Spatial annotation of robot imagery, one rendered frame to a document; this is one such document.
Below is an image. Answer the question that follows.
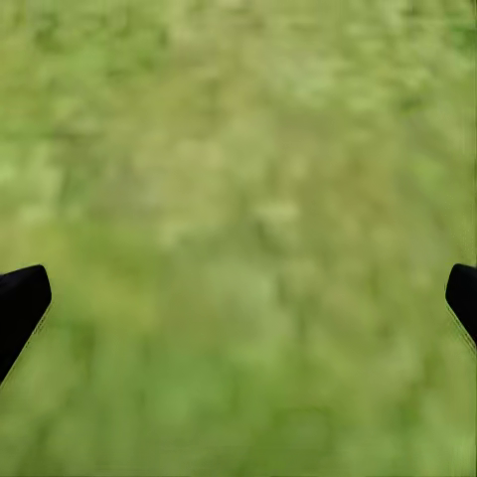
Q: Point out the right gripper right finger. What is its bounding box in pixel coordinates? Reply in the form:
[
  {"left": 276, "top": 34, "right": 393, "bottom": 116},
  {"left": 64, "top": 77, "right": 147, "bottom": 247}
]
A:
[{"left": 445, "top": 263, "right": 477, "bottom": 343}]

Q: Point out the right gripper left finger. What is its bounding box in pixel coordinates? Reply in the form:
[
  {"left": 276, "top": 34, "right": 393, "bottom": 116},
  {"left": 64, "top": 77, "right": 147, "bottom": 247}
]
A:
[{"left": 0, "top": 265, "right": 52, "bottom": 384}]

